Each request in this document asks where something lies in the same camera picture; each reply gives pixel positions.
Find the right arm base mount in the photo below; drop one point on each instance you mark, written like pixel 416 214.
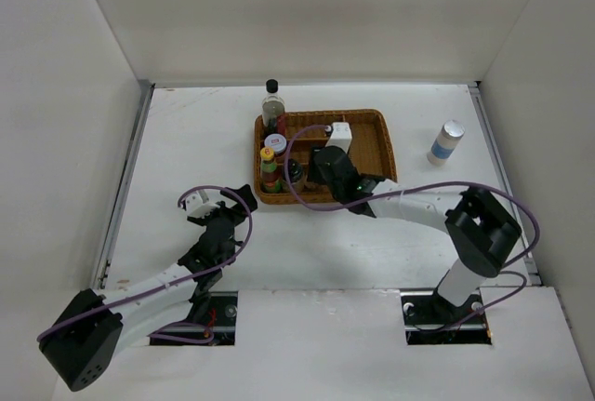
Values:
pixel 428 321

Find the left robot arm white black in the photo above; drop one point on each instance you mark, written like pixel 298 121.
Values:
pixel 97 325

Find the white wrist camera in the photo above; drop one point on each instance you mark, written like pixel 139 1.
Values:
pixel 339 135
pixel 197 204

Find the black cap pepper shaker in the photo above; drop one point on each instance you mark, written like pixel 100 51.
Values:
pixel 296 176

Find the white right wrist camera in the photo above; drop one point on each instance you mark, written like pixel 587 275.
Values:
pixel 339 135

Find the dark soy sauce bottle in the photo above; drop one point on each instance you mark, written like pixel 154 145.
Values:
pixel 273 110

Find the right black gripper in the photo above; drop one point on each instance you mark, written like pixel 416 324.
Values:
pixel 314 173

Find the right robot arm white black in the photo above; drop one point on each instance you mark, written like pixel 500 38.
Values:
pixel 480 228

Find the small jar white lid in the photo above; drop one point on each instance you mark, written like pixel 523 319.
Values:
pixel 278 143

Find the brown wicker divided basket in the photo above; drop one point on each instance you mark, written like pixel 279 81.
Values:
pixel 370 149

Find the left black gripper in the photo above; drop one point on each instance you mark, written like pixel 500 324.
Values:
pixel 233 211

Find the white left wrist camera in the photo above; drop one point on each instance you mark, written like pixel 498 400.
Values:
pixel 197 204

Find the red green sauce bottle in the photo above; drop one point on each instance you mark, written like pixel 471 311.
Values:
pixel 269 173

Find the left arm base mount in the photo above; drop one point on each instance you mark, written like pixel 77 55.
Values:
pixel 214 324

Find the white blue cylindrical shaker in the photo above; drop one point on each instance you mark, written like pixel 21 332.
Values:
pixel 449 136

